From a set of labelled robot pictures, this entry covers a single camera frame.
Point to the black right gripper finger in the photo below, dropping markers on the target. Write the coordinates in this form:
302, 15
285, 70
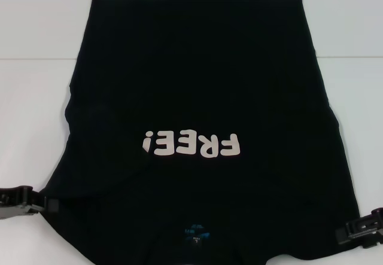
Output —
344, 235
372, 239

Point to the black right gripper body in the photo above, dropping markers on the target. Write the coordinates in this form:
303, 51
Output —
379, 217

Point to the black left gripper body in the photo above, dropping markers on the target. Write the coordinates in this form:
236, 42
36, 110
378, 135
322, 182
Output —
9, 203

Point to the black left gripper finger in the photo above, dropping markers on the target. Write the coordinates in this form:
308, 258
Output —
31, 210
52, 205

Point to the black FREE print t-shirt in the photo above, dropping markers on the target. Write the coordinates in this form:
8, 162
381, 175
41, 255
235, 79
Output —
191, 67

